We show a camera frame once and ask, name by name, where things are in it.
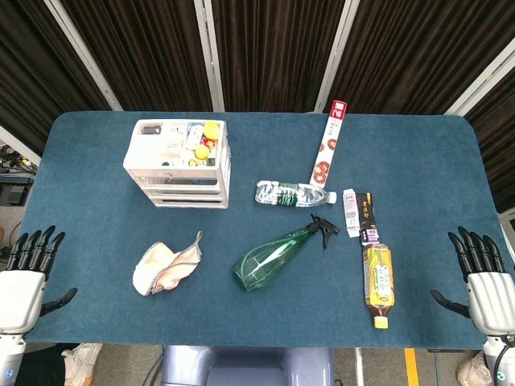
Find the blue-grey robot torso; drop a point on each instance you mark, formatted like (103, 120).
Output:
(249, 366)

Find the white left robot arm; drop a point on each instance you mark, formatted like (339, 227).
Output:
(10, 358)

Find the green transparent spray bottle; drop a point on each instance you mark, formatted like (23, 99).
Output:
(265, 259)

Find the clear water bottle green label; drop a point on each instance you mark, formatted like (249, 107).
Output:
(289, 194)

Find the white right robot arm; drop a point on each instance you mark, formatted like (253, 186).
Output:
(501, 362)

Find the white drawer organizer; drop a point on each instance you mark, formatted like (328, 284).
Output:
(177, 187)

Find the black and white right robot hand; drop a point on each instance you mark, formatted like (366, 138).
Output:
(493, 293)

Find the dark brown pleated curtain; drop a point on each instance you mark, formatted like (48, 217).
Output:
(153, 48)

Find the white metal frame post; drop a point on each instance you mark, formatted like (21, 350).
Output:
(84, 56)
(483, 78)
(18, 144)
(210, 56)
(334, 52)

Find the blue fabric table cover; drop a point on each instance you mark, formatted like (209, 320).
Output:
(281, 313)

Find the tea bottle with yellow cap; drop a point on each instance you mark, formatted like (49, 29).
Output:
(379, 281)

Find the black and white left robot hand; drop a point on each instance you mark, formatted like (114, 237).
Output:
(22, 289)

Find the white sneaker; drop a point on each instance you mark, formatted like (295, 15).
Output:
(472, 368)
(82, 358)

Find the small yellow ball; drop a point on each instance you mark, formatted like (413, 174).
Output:
(201, 151)

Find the tall red and white box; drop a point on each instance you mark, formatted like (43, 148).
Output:
(328, 144)

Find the flattened black and white carton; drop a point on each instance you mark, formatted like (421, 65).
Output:
(364, 219)

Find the large yellow ball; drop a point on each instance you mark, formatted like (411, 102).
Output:
(211, 130)

